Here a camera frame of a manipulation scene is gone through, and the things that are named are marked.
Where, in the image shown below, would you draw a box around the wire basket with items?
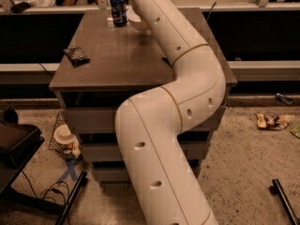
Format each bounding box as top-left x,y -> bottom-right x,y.
49,112 -> 81,160

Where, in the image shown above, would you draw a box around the black bar right floor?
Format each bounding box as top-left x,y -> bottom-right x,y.
269,179 -> 300,225

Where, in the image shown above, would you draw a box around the blue pepsi can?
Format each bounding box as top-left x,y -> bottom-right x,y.
110,0 -> 127,27

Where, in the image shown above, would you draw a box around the snack wrappers on floor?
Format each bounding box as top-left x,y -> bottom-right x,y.
256,113 -> 294,130

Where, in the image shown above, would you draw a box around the black bar floor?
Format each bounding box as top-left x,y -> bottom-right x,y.
55,172 -> 87,225
269,179 -> 300,225

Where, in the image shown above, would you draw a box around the blue snack bag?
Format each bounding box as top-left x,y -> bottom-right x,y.
162,56 -> 173,68

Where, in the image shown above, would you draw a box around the white bowl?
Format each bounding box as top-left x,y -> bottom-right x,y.
127,7 -> 149,31

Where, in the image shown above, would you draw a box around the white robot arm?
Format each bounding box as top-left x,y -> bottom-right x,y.
115,0 -> 226,225

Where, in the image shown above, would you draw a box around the green packet on floor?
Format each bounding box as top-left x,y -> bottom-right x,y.
291,126 -> 300,139

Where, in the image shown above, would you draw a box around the black device on ledge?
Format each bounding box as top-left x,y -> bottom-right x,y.
10,2 -> 31,14

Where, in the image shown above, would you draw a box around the black bar left floor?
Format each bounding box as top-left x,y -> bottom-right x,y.
55,172 -> 87,225

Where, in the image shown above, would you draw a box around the black snack bag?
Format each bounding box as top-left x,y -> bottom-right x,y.
64,47 -> 90,67

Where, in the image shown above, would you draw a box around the grey drawer cabinet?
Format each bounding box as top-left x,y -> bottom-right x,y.
50,8 -> 236,184

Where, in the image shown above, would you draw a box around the black cable on floor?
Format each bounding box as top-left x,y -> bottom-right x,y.
21,170 -> 71,225

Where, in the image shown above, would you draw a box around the can on floor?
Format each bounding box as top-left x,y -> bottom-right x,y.
276,93 -> 293,105

